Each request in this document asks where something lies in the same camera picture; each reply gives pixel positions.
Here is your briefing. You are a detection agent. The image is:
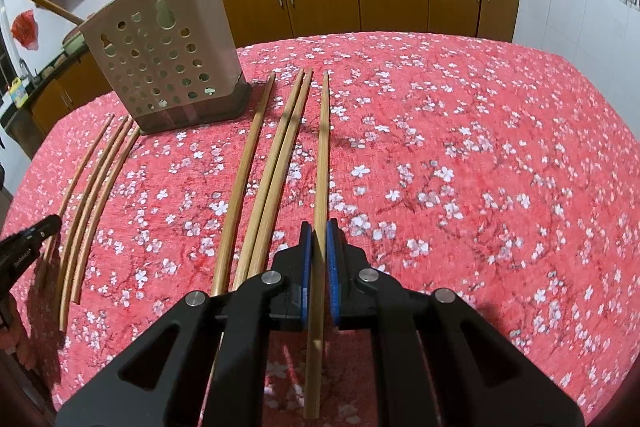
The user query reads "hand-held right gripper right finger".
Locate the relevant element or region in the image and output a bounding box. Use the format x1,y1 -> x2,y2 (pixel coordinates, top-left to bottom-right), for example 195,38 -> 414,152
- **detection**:
325,218 -> 586,427

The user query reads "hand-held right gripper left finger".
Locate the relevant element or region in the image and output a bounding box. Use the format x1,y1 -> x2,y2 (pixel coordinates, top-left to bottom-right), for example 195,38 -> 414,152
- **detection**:
55,222 -> 314,427

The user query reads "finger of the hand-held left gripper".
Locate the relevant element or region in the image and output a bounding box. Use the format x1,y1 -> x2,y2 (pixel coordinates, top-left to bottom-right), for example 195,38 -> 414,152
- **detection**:
0,215 -> 62,294

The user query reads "wooden chopstick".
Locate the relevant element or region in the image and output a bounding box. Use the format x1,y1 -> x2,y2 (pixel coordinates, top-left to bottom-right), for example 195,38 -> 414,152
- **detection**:
246,67 -> 314,280
70,120 -> 135,305
209,73 -> 277,299
232,69 -> 306,290
58,116 -> 129,332
303,71 -> 332,419
75,128 -> 141,306
37,114 -> 116,290

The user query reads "beige perforated chopstick holder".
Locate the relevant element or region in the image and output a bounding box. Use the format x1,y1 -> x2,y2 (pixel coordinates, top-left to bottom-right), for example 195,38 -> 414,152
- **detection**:
79,0 -> 253,136

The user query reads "person's left hand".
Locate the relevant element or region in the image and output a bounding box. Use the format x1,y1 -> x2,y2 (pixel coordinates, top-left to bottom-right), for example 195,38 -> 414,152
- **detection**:
0,324 -> 38,370

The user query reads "red floral tablecloth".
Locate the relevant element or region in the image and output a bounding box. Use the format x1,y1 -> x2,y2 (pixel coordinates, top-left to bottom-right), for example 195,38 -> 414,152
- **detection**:
0,31 -> 640,427

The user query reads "yellow detergent bottle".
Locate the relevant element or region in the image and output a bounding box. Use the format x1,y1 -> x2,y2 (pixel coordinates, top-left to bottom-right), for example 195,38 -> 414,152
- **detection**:
7,77 -> 29,108

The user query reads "green pot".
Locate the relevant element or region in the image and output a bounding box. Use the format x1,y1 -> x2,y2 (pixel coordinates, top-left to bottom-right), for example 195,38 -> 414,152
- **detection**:
61,31 -> 90,56

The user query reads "wooden stick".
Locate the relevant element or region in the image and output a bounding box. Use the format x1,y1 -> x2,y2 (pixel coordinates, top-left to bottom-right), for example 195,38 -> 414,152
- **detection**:
8,0 -> 86,26

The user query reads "red plastic bag on wall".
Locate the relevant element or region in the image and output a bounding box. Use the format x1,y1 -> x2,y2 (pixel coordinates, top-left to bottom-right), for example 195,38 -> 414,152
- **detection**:
10,10 -> 39,51

